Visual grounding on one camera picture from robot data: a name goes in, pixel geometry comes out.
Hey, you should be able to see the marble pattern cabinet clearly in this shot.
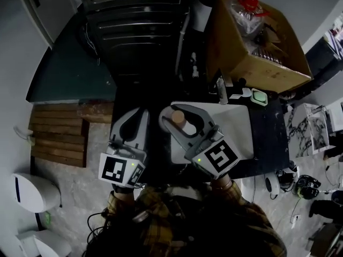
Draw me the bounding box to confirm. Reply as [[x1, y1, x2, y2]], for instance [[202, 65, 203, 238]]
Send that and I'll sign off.
[[285, 102, 343, 158]]

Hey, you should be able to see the dark metal appliance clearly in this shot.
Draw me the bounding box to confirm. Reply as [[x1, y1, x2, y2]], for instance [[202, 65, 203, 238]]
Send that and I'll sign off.
[[77, 0, 191, 78]]

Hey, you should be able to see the white sink basin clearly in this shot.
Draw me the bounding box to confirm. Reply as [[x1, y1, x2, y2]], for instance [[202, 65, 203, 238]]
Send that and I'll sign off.
[[169, 101, 255, 165]]

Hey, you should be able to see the chrome faucet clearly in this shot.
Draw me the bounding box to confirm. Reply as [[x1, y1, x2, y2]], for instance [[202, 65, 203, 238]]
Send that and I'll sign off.
[[215, 74, 234, 106]]

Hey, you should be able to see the black cabinet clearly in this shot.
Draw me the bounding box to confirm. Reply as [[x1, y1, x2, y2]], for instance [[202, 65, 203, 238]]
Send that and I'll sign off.
[[304, 33, 343, 78]]

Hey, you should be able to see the grey pipe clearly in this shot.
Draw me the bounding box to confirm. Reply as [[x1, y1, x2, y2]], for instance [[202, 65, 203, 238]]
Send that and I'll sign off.
[[175, 17, 193, 75]]

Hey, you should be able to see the white toilet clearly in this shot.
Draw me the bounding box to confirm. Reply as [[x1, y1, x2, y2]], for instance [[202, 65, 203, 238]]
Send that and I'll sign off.
[[15, 229, 73, 257]]

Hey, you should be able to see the dark green platform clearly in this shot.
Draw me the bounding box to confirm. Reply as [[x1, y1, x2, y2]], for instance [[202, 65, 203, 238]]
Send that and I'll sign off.
[[25, 31, 116, 103]]

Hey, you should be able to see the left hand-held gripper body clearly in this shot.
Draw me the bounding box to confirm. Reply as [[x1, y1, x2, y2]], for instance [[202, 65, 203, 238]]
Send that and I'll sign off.
[[98, 140, 148, 190]]

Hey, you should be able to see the wooden slat step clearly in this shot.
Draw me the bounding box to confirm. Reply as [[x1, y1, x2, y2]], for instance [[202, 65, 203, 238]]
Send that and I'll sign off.
[[27, 102, 115, 169]]

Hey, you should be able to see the green soap dish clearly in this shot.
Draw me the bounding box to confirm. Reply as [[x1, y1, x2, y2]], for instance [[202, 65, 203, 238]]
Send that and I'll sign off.
[[250, 87, 270, 108]]

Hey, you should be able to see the yellow plaid shirt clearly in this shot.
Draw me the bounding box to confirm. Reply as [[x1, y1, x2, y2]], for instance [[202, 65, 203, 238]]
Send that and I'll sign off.
[[106, 182, 287, 257]]

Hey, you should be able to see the black marble vanity table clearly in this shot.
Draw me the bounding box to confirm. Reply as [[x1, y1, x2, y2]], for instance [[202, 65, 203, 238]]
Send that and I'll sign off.
[[109, 84, 290, 184]]

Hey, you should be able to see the large open cardboard box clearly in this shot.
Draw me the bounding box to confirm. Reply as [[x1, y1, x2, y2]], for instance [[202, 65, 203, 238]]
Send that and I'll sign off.
[[205, 0, 315, 94]]

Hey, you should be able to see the black headset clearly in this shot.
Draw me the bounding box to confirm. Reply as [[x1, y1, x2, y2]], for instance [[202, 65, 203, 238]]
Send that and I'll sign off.
[[294, 173, 322, 200]]

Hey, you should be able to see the person's left forearm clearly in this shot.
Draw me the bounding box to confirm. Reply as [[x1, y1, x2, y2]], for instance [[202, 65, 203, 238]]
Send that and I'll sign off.
[[108, 189, 140, 214]]

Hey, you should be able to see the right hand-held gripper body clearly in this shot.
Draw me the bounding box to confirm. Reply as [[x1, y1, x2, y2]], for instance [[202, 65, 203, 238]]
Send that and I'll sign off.
[[183, 125, 242, 180]]

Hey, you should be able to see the white wall valve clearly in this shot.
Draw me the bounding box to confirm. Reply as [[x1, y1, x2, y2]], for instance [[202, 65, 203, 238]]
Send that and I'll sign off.
[[13, 125, 36, 147]]

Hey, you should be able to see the small pink soap bottle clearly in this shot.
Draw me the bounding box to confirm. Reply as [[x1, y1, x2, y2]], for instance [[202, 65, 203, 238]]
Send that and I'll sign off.
[[171, 110, 199, 135]]

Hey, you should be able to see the grey white headset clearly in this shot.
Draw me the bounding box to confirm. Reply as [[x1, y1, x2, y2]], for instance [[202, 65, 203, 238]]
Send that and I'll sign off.
[[275, 160, 299, 192]]

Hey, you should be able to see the thin bracelet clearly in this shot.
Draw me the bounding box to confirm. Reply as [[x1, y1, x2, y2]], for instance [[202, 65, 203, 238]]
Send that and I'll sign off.
[[211, 180, 232, 190]]

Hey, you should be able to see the black cable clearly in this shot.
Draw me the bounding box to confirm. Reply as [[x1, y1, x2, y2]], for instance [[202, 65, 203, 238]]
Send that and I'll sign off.
[[86, 209, 108, 245]]

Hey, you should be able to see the person's right forearm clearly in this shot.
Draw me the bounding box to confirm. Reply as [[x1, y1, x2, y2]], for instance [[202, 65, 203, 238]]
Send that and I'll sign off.
[[210, 175, 242, 201]]

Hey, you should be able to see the white trash bin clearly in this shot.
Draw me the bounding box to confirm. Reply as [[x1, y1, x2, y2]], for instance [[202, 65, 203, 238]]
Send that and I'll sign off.
[[11, 172, 61, 214]]

